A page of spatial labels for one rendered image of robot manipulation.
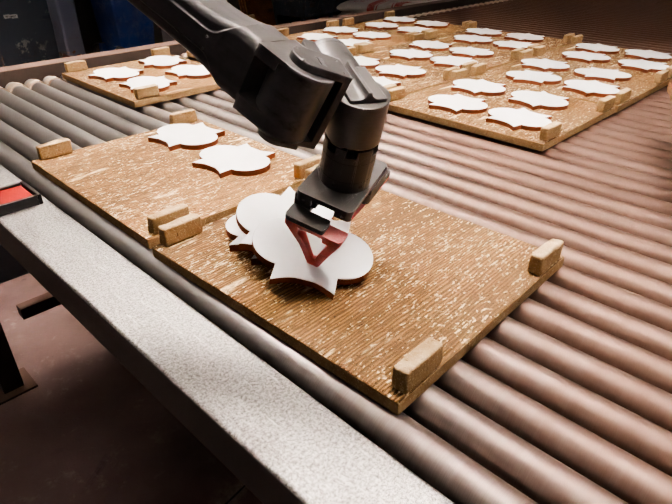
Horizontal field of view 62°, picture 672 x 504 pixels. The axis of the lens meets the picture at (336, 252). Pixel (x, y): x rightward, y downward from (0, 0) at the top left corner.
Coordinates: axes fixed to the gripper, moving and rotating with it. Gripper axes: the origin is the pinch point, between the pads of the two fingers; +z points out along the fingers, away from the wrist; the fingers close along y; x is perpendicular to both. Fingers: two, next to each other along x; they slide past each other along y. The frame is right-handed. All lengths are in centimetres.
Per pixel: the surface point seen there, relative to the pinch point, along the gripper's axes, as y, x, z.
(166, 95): -51, -66, 32
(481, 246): -11.9, 16.8, 2.5
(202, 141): -26.1, -37.3, 18.5
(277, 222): 1.3, -6.8, 0.7
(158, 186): -8.2, -33.2, 15.0
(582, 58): -134, 23, 24
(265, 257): 7.0, -5.1, 0.8
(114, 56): -76, -105, 47
